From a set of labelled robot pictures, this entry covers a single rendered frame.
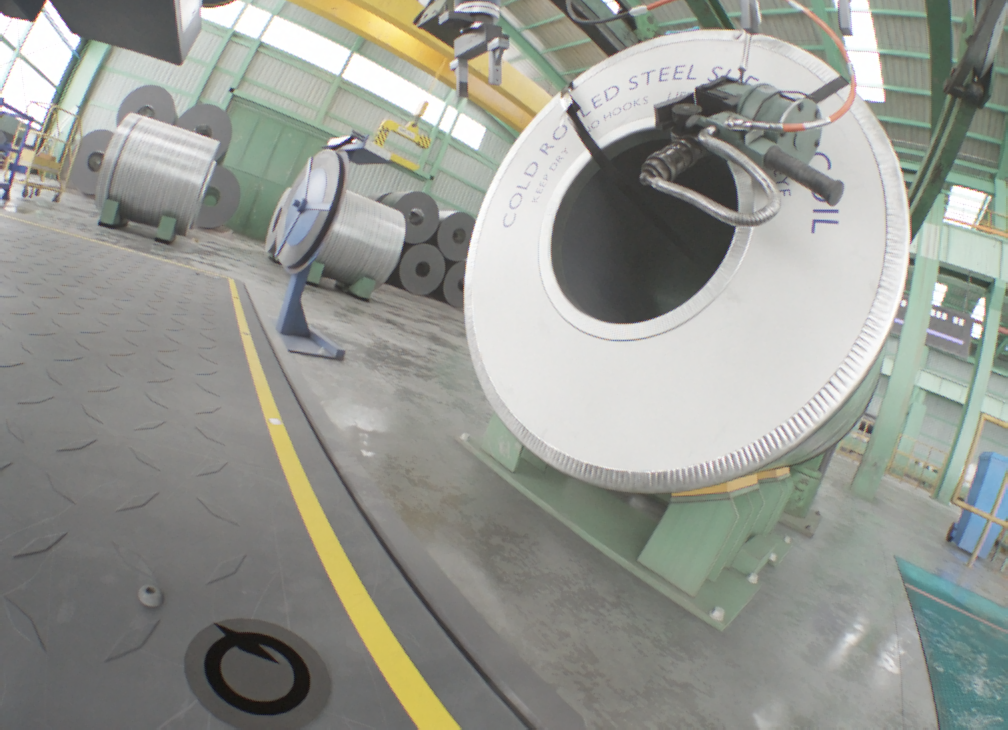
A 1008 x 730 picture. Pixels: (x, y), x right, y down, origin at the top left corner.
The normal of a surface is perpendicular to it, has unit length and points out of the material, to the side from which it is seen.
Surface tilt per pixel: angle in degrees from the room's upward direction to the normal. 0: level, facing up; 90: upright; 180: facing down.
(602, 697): 0
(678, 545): 90
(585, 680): 0
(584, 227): 91
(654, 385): 90
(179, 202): 116
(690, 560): 90
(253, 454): 0
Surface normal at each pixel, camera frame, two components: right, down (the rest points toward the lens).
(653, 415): -0.71, -0.19
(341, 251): 0.47, 0.57
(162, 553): 0.34, -0.94
